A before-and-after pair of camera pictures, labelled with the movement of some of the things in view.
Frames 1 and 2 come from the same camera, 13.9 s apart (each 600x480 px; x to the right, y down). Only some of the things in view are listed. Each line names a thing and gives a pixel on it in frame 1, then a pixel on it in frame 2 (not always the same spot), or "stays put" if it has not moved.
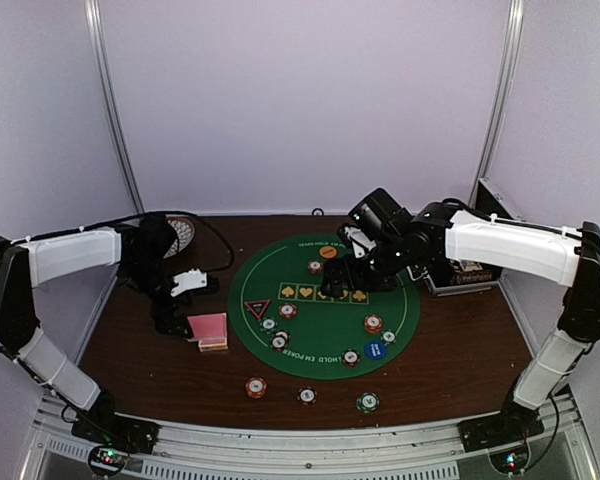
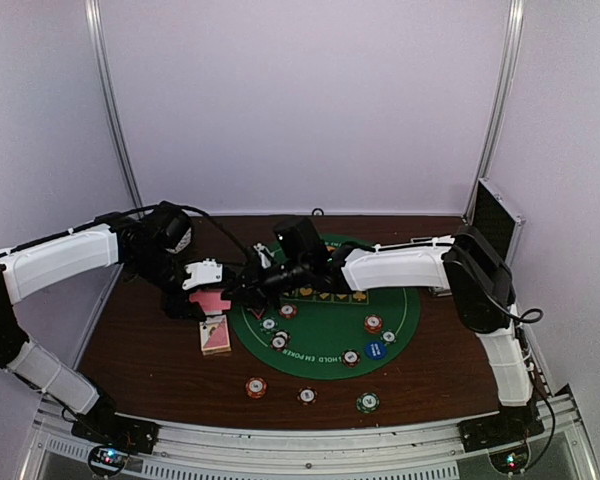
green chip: x=268 y=324 stays put
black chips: x=280 y=340 stays put
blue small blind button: x=375 y=349 stays put
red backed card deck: x=209 y=330 -> x=211 y=301
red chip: x=373 y=323 stays put
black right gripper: x=332 y=274 -> x=255 y=288
